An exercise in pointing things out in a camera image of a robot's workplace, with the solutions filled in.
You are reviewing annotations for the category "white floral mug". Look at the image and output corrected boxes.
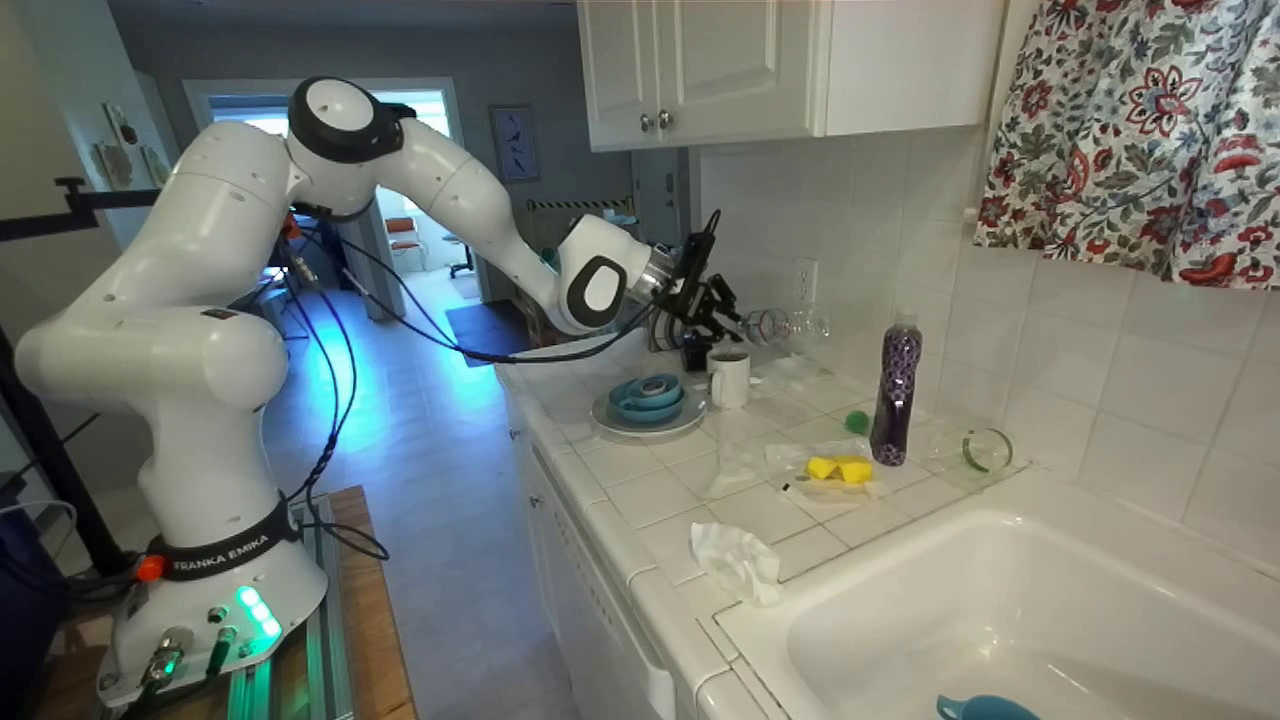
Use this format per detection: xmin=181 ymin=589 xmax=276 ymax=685
xmin=705 ymin=341 xmax=754 ymax=413

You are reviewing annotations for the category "purple dish soap bottle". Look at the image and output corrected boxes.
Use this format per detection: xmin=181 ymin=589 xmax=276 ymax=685
xmin=869 ymin=315 xmax=928 ymax=472

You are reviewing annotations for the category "yellow sponge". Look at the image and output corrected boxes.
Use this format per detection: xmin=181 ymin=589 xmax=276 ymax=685
xmin=801 ymin=454 xmax=881 ymax=491

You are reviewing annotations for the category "black boom rod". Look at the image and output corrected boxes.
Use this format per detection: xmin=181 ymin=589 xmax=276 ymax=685
xmin=0 ymin=171 xmax=170 ymax=244

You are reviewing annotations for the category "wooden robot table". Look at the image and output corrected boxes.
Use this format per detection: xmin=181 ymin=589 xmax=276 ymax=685
xmin=36 ymin=486 xmax=414 ymax=720

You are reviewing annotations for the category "crumpled white paper towel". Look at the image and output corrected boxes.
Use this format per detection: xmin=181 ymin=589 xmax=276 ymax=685
xmin=684 ymin=516 xmax=787 ymax=609

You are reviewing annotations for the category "narrow white cabinet door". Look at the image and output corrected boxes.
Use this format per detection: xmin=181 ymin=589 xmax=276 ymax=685
xmin=657 ymin=0 xmax=821 ymax=150

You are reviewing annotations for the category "white kitchen sink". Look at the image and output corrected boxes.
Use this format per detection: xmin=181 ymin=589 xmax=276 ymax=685
xmin=710 ymin=503 xmax=1280 ymax=720

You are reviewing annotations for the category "dark doormat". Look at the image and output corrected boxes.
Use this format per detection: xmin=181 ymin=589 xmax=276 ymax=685
xmin=440 ymin=299 xmax=545 ymax=374

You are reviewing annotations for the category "grey plate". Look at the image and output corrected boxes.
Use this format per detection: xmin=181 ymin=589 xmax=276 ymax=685
xmin=588 ymin=386 xmax=710 ymax=443

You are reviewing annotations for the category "teal cup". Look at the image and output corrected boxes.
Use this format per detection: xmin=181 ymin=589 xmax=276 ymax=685
xmin=932 ymin=693 xmax=1045 ymax=720

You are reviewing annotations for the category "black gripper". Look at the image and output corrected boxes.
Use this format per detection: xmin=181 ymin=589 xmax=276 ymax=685
xmin=651 ymin=233 xmax=761 ymax=349

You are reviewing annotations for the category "floral curtain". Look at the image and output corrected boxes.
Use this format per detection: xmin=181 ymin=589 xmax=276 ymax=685
xmin=966 ymin=0 xmax=1280 ymax=296

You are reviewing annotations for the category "clear plastic water bottle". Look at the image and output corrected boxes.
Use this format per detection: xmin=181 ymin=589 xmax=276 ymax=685
xmin=723 ymin=299 xmax=832 ymax=362

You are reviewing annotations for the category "white base cabinet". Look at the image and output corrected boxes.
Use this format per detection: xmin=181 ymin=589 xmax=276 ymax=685
xmin=512 ymin=424 xmax=676 ymax=720

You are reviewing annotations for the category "dark blue bag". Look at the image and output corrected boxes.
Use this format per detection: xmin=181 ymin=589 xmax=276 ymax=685
xmin=0 ymin=503 xmax=72 ymax=720

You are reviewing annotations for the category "clear glass bowl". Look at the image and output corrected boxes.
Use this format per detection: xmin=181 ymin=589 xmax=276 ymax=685
xmin=959 ymin=421 xmax=1018 ymax=481

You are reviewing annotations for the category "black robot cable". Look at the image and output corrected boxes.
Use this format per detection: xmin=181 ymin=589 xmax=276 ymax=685
xmin=263 ymin=211 xmax=657 ymax=563

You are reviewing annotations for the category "clear plastic bag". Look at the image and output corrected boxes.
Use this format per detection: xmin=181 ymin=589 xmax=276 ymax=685
xmin=694 ymin=432 xmax=813 ymax=503

